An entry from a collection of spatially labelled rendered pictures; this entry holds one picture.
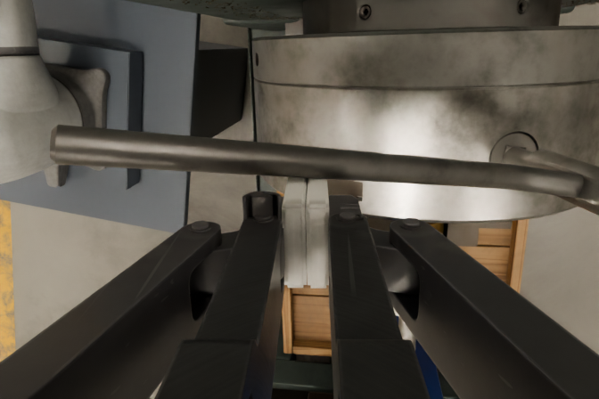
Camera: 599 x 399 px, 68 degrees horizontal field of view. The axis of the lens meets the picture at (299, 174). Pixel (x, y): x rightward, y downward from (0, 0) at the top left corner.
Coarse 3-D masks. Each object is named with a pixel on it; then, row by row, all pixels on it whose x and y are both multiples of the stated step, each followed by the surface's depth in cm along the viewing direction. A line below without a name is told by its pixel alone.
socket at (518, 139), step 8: (504, 136) 28; (512, 136) 28; (520, 136) 28; (528, 136) 28; (496, 144) 28; (504, 144) 28; (512, 144) 28; (520, 144) 28; (528, 144) 28; (496, 152) 28; (504, 152) 28; (488, 160) 28; (496, 160) 28
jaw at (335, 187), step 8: (328, 184) 33; (336, 184) 32; (344, 184) 32; (352, 184) 32; (360, 184) 31; (328, 192) 33; (336, 192) 33; (344, 192) 32; (352, 192) 32; (360, 192) 31; (376, 224) 35; (384, 224) 36
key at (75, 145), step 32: (64, 128) 13; (96, 128) 14; (64, 160) 13; (96, 160) 13; (128, 160) 14; (160, 160) 14; (192, 160) 14; (224, 160) 15; (256, 160) 15; (288, 160) 16; (320, 160) 16; (352, 160) 17; (384, 160) 18; (416, 160) 18; (448, 160) 19; (544, 192) 22; (576, 192) 22
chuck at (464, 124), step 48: (288, 96) 33; (336, 96) 30; (384, 96) 28; (432, 96) 27; (480, 96) 27; (528, 96) 27; (576, 96) 28; (336, 144) 31; (384, 144) 29; (432, 144) 28; (480, 144) 28; (576, 144) 30; (384, 192) 30; (432, 192) 29; (480, 192) 29; (528, 192) 29
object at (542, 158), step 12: (504, 156) 28; (516, 156) 27; (528, 156) 26; (540, 156) 25; (552, 156) 24; (564, 156) 24; (552, 168) 24; (564, 168) 23; (576, 168) 22; (588, 168) 22; (588, 180) 21; (588, 192) 21; (576, 204) 22; (588, 204) 21
